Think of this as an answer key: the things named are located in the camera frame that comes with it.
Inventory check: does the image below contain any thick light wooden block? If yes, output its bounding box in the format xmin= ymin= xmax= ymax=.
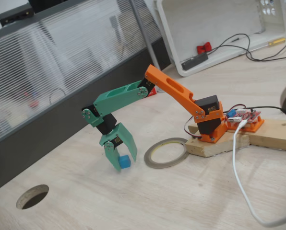
xmin=185 ymin=124 xmax=250 ymax=158

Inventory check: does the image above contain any flat black electronic device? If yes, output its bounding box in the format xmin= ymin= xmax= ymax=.
xmin=0 ymin=3 xmax=35 ymax=26

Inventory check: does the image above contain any white USB cable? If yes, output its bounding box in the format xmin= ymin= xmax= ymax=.
xmin=232 ymin=120 xmax=286 ymax=228

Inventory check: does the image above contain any small blue cube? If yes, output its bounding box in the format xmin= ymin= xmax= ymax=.
xmin=119 ymin=154 xmax=131 ymax=169

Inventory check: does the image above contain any frosted grey desk partition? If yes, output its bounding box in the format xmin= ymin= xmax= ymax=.
xmin=0 ymin=0 xmax=172 ymax=195

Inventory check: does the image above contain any red black white servo wire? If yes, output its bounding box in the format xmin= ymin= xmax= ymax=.
xmin=184 ymin=118 xmax=203 ymax=138

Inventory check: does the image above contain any light pine wooden plank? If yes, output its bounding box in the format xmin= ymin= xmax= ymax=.
xmin=249 ymin=119 xmax=286 ymax=153

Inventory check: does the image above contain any yellow handled screwdriver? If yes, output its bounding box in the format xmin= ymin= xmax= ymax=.
xmin=267 ymin=37 xmax=286 ymax=46

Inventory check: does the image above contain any grey ring of tape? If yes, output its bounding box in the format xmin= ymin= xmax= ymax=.
xmin=143 ymin=137 xmax=189 ymax=169

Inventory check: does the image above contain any white plastic crate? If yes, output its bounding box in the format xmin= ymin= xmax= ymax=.
xmin=154 ymin=0 xmax=286 ymax=77

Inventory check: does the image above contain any long black bar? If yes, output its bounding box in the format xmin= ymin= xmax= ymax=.
xmin=181 ymin=52 xmax=209 ymax=71

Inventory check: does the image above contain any thin black cable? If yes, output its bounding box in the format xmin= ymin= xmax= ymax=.
xmin=206 ymin=33 xmax=286 ymax=62

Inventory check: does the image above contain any black monitor stand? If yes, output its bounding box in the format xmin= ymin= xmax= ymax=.
xmin=28 ymin=0 xmax=69 ymax=14

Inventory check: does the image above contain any red controller circuit board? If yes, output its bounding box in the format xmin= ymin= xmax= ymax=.
xmin=226 ymin=109 xmax=262 ymax=123

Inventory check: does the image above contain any orange circuit board mount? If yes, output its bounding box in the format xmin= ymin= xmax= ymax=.
xmin=226 ymin=115 xmax=265 ymax=133

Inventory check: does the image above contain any red bow-shaped clamp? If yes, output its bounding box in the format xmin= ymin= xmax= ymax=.
xmin=196 ymin=42 xmax=212 ymax=55

